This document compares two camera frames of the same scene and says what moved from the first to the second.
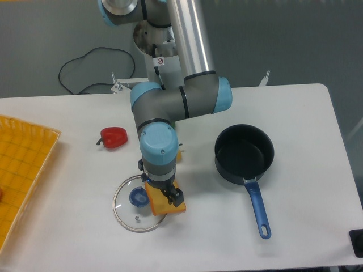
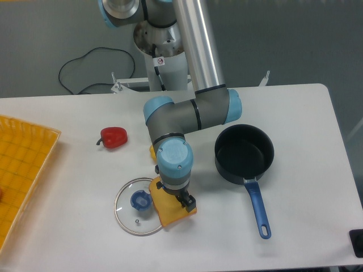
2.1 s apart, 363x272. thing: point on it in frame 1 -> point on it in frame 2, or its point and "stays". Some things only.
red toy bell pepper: (112, 137) stays
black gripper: (176, 198) -> (181, 194)
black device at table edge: (357, 237) stays
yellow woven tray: (25, 149) stays
